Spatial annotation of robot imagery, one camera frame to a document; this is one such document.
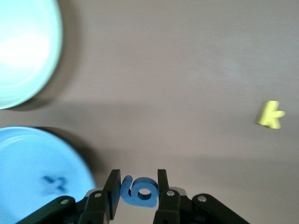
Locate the brown paper table cover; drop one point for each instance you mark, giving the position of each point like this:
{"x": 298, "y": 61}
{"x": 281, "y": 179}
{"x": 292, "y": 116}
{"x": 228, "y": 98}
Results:
{"x": 163, "y": 58}

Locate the blue number six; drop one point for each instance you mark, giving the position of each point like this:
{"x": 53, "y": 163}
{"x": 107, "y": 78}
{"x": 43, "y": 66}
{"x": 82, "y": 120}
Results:
{"x": 130, "y": 198}

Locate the blue letter X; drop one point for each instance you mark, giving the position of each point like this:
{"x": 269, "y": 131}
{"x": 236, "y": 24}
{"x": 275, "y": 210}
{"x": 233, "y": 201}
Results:
{"x": 53, "y": 185}

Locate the blue plate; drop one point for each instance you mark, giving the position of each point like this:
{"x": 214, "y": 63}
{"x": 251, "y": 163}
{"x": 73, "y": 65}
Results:
{"x": 28, "y": 158}

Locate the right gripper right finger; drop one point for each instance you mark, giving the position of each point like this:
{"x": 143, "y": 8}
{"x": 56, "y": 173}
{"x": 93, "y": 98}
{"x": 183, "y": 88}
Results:
{"x": 170, "y": 207}

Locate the light green plate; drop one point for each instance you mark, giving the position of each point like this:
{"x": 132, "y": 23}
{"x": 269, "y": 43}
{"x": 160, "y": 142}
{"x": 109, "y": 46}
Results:
{"x": 23, "y": 46}

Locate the yellow letter K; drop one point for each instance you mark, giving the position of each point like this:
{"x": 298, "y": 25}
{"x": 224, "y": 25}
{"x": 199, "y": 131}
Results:
{"x": 271, "y": 115}

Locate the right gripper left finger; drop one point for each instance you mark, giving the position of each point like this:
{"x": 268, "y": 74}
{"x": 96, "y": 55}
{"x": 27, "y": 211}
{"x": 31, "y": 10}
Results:
{"x": 102, "y": 205}

